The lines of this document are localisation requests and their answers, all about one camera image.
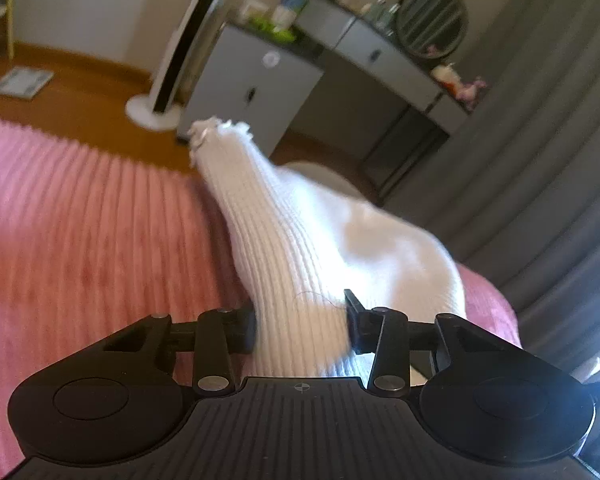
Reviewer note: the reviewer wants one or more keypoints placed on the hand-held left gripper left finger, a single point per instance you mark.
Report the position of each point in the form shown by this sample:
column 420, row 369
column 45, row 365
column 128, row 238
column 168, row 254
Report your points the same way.
column 246, row 331

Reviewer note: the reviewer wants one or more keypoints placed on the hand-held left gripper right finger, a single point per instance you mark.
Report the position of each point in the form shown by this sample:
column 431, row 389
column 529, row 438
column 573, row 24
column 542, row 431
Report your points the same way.
column 356, row 327

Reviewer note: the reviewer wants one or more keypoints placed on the white ribbed knit garment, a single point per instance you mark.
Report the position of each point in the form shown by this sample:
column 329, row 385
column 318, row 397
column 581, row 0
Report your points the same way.
column 300, row 260

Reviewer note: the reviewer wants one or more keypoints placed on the pink ribbed blanket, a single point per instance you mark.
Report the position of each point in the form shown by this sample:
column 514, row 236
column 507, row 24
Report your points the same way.
column 80, row 240

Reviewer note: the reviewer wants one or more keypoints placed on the grey curtain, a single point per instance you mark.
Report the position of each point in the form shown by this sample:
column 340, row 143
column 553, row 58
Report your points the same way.
column 555, row 185

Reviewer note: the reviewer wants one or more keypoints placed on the grey drawer cabinet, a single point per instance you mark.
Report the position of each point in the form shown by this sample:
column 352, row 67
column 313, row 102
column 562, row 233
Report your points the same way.
column 240, row 90

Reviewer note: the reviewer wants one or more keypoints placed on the pink plush toy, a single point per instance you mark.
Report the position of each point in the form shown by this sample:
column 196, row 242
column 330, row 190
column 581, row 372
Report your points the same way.
column 471, row 91

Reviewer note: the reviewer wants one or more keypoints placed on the white plush toy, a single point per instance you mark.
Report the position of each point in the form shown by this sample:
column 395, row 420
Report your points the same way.
column 446, row 76

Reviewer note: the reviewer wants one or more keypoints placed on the white tower fan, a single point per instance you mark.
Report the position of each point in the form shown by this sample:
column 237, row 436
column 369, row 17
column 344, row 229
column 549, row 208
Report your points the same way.
column 180, row 60

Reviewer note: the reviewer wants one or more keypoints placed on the grey dressing desk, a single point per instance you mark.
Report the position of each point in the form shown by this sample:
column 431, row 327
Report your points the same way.
column 362, row 44

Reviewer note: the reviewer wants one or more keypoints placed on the green packet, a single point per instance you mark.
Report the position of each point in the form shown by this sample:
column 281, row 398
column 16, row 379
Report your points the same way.
column 275, row 32

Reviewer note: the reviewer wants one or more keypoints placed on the glass bottle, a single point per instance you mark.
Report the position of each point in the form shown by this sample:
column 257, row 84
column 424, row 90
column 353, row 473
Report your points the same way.
column 393, row 16

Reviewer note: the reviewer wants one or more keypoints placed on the round dark-framed mirror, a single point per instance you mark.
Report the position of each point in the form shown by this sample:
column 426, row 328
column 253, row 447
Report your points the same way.
column 432, row 20

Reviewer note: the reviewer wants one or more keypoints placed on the clear bottle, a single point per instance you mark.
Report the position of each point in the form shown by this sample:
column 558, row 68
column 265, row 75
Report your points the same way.
column 375, row 11

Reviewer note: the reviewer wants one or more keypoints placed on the small white box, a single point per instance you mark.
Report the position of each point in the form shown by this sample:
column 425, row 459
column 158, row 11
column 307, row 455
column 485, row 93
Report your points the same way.
column 252, row 12

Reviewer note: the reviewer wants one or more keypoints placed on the blue labelled water bottle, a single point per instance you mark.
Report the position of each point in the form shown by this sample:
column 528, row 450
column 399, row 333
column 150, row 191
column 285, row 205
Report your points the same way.
column 287, row 10

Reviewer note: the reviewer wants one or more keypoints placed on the bathroom scale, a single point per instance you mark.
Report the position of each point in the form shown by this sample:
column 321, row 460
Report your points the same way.
column 22, row 82

